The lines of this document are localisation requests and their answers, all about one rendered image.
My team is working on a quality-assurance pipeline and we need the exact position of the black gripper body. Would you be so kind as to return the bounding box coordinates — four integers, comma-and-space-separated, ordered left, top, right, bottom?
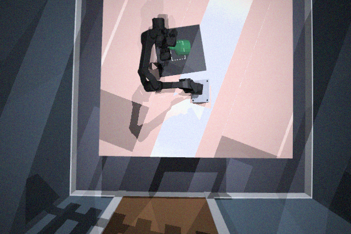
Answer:
158, 28, 171, 61

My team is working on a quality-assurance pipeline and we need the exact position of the green glass bottle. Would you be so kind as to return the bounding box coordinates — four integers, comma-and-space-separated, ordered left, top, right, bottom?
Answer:
168, 39, 191, 56

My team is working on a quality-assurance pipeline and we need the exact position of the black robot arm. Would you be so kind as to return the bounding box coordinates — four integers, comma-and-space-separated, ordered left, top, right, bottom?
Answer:
138, 18, 203, 95

